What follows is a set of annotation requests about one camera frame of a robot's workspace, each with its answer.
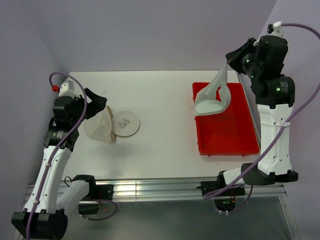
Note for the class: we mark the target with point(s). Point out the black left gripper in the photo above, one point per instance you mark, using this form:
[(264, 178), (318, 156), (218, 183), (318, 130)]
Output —
[(98, 103)]

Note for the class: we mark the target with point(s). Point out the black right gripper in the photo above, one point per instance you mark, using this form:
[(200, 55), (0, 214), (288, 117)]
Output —
[(233, 58)]

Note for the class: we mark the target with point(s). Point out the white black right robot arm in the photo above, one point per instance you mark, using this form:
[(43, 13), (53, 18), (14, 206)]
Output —
[(275, 100)]

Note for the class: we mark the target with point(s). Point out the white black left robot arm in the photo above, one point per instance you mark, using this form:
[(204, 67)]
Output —
[(45, 215)]

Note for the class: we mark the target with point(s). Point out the red plastic tray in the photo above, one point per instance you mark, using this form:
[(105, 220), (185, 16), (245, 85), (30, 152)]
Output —
[(230, 133)]

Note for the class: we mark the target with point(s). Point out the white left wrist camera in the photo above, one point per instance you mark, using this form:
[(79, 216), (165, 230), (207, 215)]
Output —
[(67, 88)]

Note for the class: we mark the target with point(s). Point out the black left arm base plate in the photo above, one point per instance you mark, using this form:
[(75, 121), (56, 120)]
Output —
[(89, 207)]

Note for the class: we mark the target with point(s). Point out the aluminium mounting rail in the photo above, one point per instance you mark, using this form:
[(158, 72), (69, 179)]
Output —
[(173, 189)]

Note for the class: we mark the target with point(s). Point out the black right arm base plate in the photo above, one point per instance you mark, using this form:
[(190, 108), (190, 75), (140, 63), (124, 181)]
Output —
[(210, 186)]

